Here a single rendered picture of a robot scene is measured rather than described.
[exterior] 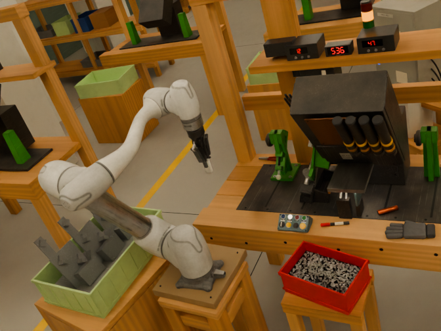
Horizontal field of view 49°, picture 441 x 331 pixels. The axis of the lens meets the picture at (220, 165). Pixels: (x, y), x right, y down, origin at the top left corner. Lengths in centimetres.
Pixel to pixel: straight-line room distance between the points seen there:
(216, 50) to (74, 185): 124
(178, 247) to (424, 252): 103
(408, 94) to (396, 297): 126
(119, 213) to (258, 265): 168
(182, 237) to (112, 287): 54
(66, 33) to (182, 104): 656
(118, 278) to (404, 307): 166
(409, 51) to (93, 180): 140
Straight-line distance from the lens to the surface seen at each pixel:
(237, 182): 280
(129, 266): 253
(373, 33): 231
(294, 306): 215
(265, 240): 242
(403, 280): 328
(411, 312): 311
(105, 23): 793
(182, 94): 197
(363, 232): 226
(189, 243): 208
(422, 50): 225
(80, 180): 175
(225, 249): 236
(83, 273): 259
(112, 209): 203
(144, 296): 255
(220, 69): 270
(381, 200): 242
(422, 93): 256
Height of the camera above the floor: 240
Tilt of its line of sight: 30 degrees down
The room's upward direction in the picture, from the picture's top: 18 degrees counter-clockwise
